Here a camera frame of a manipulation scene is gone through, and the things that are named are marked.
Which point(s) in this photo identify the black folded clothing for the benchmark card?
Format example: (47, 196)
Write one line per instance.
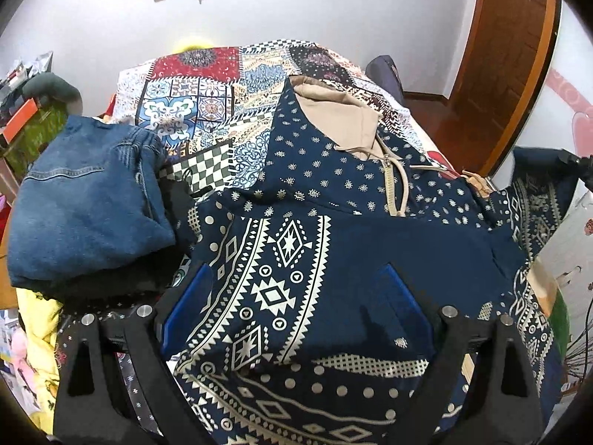
(139, 282)

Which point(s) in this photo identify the grey-green plush cushion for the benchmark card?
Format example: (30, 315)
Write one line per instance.
(51, 87)

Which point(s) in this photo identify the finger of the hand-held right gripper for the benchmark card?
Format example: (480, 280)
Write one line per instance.
(577, 160)

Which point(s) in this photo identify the yellow-green round object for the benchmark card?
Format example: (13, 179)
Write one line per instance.
(194, 45)

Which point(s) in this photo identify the navy patterned hoodie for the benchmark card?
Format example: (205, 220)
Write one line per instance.
(347, 250)

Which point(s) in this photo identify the folded blue jeans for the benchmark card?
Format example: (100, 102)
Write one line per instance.
(88, 204)

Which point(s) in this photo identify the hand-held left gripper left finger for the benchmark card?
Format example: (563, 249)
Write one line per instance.
(185, 303)

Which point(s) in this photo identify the orange box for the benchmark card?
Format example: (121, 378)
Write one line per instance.
(21, 120)

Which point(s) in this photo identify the yellow printed cloth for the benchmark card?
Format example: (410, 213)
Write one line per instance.
(39, 343)

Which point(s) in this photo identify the green box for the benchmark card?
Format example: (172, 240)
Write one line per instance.
(34, 141)

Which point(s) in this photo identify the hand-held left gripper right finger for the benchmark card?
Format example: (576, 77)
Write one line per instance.
(407, 296)

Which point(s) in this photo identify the white printed panel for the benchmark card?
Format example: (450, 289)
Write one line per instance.
(567, 259)

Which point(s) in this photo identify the patchwork printed bedspread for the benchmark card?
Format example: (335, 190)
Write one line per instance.
(208, 97)

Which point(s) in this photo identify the wooden door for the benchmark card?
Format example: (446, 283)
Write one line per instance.
(505, 69)

